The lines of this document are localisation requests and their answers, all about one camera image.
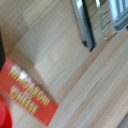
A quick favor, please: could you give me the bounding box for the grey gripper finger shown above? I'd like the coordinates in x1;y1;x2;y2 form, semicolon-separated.
0;31;7;73

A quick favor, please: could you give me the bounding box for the wire oven rack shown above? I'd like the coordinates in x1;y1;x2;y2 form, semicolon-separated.
70;0;118;53

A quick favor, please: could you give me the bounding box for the red macaroni and cheese box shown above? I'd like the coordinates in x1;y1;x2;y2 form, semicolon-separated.
0;54;60;128

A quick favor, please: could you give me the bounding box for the red plastic bowl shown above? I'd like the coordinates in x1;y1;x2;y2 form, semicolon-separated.
0;94;14;128

